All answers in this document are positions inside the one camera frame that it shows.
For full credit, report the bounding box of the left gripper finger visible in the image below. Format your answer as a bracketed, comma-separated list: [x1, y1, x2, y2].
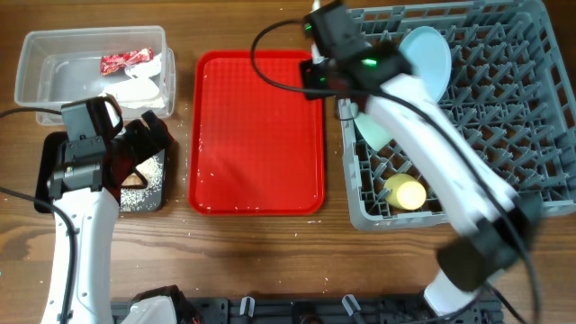
[121, 167, 149, 190]
[140, 110, 174, 158]

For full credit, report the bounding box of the white rice pile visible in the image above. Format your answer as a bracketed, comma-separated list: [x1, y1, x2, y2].
[120, 151, 165, 212]

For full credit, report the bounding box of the black waste tray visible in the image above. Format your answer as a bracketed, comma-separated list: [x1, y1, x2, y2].
[35, 131, 167, 212]

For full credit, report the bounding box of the brown carrot piece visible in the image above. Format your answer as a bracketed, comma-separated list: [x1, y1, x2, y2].
[121, 173, 148, 189]

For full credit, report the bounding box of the grey dishwasher rack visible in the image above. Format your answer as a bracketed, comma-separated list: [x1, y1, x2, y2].
[350, 1, 575, 217]

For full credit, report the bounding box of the red serving tray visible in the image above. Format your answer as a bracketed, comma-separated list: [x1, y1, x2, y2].
[188, 49, 326, 216]

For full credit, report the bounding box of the large light blue plate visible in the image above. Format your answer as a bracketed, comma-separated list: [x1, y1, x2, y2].
[400, 26, 452, 102]

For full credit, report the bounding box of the red snack wrapper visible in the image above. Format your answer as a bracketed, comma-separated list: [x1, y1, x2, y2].
[100, 48, 154, 76]

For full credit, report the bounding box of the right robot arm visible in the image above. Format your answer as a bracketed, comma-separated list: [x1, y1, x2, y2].
[302, 1, 544, 323]

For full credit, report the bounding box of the yellow plastic cup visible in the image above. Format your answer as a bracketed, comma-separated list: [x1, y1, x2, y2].
[384, 174, 427, 211]

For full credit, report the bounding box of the clear plastic waste bin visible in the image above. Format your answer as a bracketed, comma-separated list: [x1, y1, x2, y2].
[14, 25, 176, 121]

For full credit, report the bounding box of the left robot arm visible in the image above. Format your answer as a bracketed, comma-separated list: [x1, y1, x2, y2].
[41, 95, 174, 323]

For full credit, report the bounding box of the white napkin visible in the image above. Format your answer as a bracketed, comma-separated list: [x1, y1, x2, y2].
[100, 54, 165, 109]

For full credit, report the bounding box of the green bowl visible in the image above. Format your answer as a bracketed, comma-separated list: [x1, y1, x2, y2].
[350, 103, 392, 151]

